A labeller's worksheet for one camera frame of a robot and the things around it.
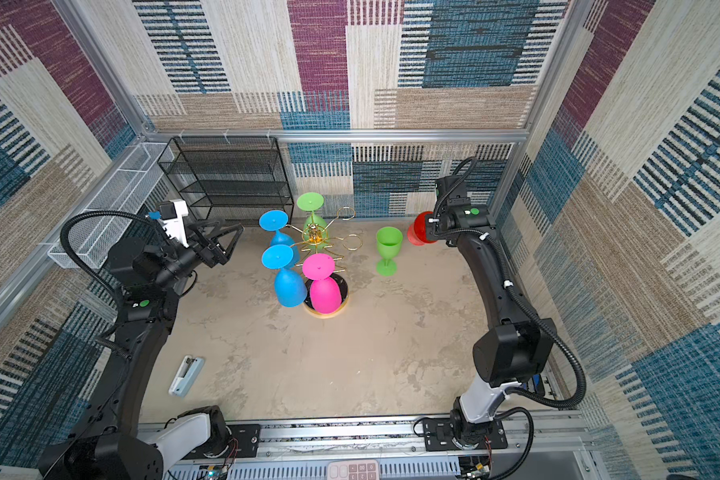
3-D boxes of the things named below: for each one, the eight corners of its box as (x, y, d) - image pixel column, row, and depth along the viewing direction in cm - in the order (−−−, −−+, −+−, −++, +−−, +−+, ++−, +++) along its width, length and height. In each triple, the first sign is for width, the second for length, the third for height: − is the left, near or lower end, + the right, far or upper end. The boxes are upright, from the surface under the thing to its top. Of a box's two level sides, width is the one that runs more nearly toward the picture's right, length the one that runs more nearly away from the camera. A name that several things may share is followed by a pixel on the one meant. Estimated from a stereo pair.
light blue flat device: (170, 395, 83) (164, 392, 80) (190, 358, 89) (185, 355, 86) (185, 398, 82) (180, 395, 80) (204, 361, 88) (200, 357, 86)
